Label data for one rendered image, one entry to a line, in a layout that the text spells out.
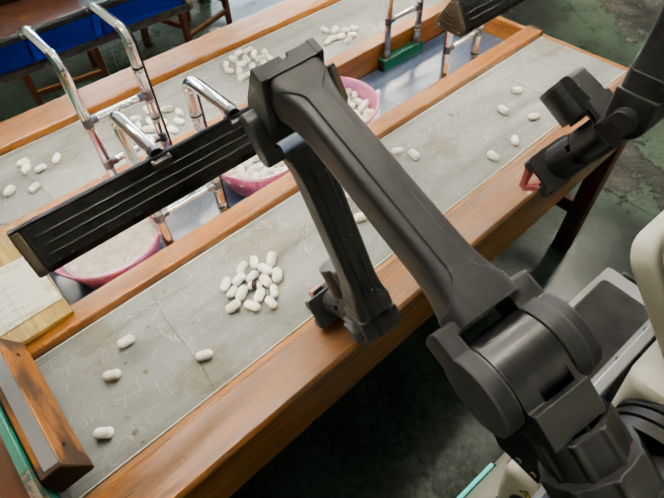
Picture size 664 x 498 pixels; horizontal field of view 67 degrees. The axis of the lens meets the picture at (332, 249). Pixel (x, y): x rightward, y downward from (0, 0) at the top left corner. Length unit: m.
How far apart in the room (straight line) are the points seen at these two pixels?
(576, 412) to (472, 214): 0.82
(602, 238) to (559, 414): 1.97
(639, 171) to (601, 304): 2.02
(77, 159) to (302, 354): 0.88
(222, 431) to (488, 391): 0.61
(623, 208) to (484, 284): 2.12
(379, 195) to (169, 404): 0.67
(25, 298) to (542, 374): 1.02
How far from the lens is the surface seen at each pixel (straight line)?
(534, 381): 0.42
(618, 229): 2.43
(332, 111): 0.50
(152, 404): 1.02
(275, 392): 0.94
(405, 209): 0.45
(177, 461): 0.94
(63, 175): 1.51
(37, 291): 1.21
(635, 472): 0.46
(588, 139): 0.81
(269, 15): 1.99
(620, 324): 0.77
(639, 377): 0.52
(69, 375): 1.11
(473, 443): 1.75
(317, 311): 0.95
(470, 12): 1.27
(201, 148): 0.87
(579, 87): 0.80
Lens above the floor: 1.62
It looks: 51 degrees down
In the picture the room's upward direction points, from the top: 3 degrees counter-clockwise
